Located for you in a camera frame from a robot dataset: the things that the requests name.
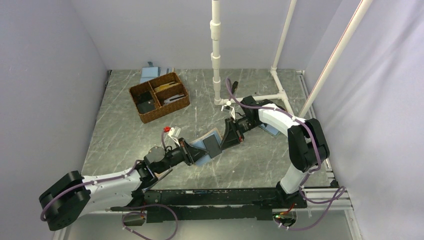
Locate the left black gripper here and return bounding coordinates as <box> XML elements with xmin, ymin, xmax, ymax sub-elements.
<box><xmin>156</xmin><ymin>137</ymin><xmax>209</xmax><ymax>174</ymax></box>

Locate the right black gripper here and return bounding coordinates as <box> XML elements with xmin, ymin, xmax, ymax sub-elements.
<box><xmin>219</xmin><ymin>116</ymin><xmax>264</xmax><ymax>151</ymax></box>

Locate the tan blue card holder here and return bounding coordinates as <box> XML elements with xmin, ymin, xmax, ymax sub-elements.
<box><xmin>190</xmin><ymin>127</ymin><xmax>223</xmax><ymax>167</ymax></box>

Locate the black credit card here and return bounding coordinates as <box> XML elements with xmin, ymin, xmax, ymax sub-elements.
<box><xmin>202</xmin><ymin>134</ymin><xmax>223</xmax><ymax>159</ymax></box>

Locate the silver grey vip card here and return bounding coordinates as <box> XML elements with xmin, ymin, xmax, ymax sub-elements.
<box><xmin>164</xmin><ymin>94</ymin><xmax>185</xmax><ymax>105</ymax></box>

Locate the gold credit card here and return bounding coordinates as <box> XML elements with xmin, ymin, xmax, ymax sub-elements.
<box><xmin>154</xmin><ymin>81</ymin><xmax>178</xmax><ymax>93</ymax></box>

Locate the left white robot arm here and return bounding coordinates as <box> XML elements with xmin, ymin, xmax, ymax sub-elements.
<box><xmin>39</xmin><ymin>138</ymin><xmax>212</xmax><ymax>231</ymax></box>

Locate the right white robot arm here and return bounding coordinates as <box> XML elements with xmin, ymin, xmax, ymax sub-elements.
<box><xmin>220</xmin><ymin>96</ymin><xmax>330</xmax><ymax>208</ymax></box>

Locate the blue open card holder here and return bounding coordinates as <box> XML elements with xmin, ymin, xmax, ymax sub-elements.
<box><xmin>259</xmin><ymin>124</ymin><xmax>280</xmax><ymax>137</ymax></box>

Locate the blue orange card holder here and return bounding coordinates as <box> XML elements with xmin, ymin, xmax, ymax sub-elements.
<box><xmin>144</xmin><ymin>168</ymin><xmax>173</xmax><ymax>192</ymax></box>

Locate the blue card holder at back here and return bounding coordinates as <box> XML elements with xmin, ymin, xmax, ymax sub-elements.
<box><xmin>139</xmin><ymin>61</ymin><xmax>175</xmax><ymax>84</ymax></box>

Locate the black orange screwdriver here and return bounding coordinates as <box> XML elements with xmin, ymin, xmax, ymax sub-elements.
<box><xmin>231</xmin><ymin>81</ymin><xmax>239</xmax><ymax>95</ymax></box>

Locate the brown wicker divided basket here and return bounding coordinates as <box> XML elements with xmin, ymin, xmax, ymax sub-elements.
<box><xmin>129</xmin><ymin>72</ymin><xmax>190</xmax><ymax>124</ymax></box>

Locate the black item in basket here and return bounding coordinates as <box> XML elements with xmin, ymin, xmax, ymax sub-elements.
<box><xmin>136</xmin><ymin>91</ymin><xmax>156</xmax><ymax>114</ymax></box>

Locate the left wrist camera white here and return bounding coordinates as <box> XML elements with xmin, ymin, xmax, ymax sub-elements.
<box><xmin>163</xmin><ymin>126</ymin><xmax>181</xmax><ymax>139</ymax></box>

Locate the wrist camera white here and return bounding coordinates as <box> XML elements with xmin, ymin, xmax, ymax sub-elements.
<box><xmin>163</xmin><ymin>126</ymin><xmax>181</xmax><ymax>139</ymax></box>
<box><xmin>221</xmin><ymin>101</ymin><xmax>236</xmax><ymax>119</ymax></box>

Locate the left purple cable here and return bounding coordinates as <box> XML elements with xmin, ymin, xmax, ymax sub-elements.
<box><xmin>39</xmin><ymin>127</ymin><xmax>180</xmax><ymax>240</ymax></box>

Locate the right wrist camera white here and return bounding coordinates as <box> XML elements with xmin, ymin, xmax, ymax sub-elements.
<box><xmin>221</xmin><ymin>101</ymin><xmax>236</xmax><ymax>119</ymax></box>

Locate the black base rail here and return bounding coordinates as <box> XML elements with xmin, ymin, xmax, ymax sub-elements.
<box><xmin>111</xmin><ymin>187</ymin><xmax>308</xmax><ymax>223</ymax></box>

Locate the white pvc pipe frame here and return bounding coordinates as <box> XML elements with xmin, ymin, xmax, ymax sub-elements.
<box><xmin>220</xmin><ymin>0</ymin><xmax>379</xmax><ymax>119</ymax></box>

